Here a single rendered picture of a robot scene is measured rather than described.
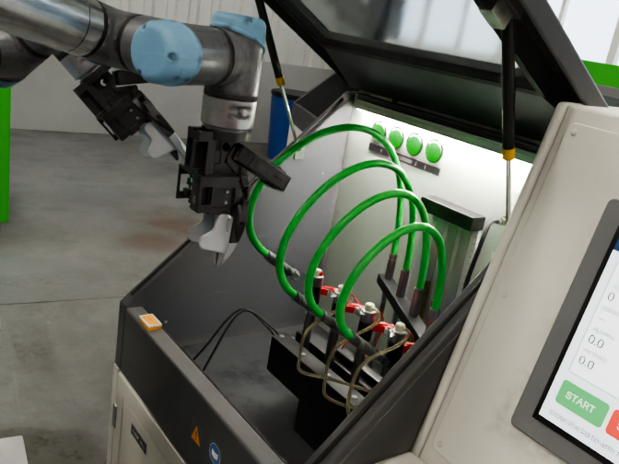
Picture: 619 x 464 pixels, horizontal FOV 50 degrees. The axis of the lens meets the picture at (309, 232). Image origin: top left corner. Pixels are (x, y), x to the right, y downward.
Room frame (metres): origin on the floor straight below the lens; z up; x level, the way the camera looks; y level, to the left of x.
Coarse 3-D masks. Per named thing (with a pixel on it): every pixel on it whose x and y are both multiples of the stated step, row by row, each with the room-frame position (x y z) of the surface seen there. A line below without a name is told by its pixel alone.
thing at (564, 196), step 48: (576, 144) 0.95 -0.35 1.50; (528, 192) 0.97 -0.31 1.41; (576, 192) 0.91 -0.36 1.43; (528, 240) 0.93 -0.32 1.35; (576, 240) 0.88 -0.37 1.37; (480, 288) 0.95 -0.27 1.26; (528, 288) 0.90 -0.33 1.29; (480, 336) 0.92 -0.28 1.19; (528, 336) 0.87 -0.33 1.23; (480, 384) 0.88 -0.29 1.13; (432, 432) 0.90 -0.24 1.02; (480, 432) 0.85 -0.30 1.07
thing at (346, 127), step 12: (324, 132) 1.18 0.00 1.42; (336, 132) 1.20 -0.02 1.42; (372, 132) 1.25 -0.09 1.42; (300, 144) 1.15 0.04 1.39; (384, 144) 1.28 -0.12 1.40; (288, 156) 1.14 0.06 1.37; (396, 156) 1.30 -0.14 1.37; (396, 180) 1.32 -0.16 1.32; (252, 192) 1.10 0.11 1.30; (252, 204) 1.10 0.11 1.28; (396, 216) 1.33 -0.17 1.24; (252, 228) 1.10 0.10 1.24; (396, 228) 1.33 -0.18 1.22; (252, 240) 1.11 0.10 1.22; (396, 240) 1.33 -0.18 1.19; (264, 252) 1.12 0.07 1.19; (396, 252) 1.33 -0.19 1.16
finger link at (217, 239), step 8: (216, 216) 0.90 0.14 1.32; (224, 216) 0.91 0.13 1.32; (216, 224) 0.90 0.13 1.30; (224, 224) 0.91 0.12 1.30; (208, 232) 0.90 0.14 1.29; (216, 232) 0.90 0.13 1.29; (224, 232) 0.91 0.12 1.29; (200, 240) 0.89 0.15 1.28; (208, 240) 0.90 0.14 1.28; (216, 240) 0.90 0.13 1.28; (224, 240) 0.91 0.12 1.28; (208, 248) 0.90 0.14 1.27; (216, 248) 0.91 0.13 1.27; (224, 248) 0.91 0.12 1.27; (232, 248) 0.92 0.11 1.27; (224, 256) 0.91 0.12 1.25; (216, 264) 0.93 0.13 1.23
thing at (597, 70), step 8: (592, 64) 3.78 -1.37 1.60; (600, 64) 3.73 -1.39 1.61; (608, 64) 3.68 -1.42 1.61; (592, 72) 3.76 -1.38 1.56; (600, 72) 3.72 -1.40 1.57; (608, 72) 3.67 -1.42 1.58; (616, 72) 3.62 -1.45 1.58; (600, 80) 3.70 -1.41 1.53; (608, 80) 3.65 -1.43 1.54; (616, 80) 3.60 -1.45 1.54; (600, 88) 3.68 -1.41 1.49; (608, 88) 3.63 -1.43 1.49; (616, 88) 3.58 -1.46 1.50; (608, 96) 3.62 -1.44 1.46; (616, 96) 3.57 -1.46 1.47; (608, 104) 3.60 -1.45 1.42; (616, 104) 3.55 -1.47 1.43
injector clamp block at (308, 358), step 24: (288, 336) 1.23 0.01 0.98; (312, 336) 1.24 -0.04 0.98; (288, 360) 1.16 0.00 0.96; (312, 360) 1.14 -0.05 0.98; (336, 360) 1.16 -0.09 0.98; (288, 384) 1.15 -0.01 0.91; (312, 384) 1.10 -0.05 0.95; (336, 384) 1.07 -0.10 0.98; (360, 384) 1.09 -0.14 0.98; (312, 408) 1.09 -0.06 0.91; (336, 408) 1.04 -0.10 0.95; (312, 432) 1.08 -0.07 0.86
